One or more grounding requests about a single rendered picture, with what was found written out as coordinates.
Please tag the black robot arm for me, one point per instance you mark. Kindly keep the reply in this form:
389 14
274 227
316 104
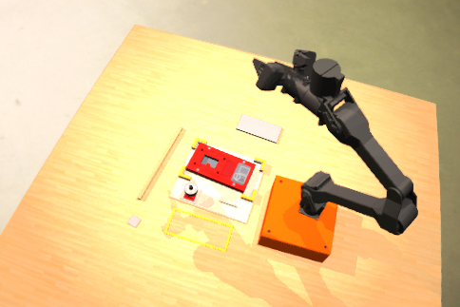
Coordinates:
393 213

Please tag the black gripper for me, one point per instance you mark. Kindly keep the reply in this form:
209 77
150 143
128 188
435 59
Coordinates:
276 74

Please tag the black wheel with white hub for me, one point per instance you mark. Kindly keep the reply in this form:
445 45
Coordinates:
190 193

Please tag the white flat rectangular block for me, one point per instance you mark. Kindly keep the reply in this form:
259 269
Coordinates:
259 128

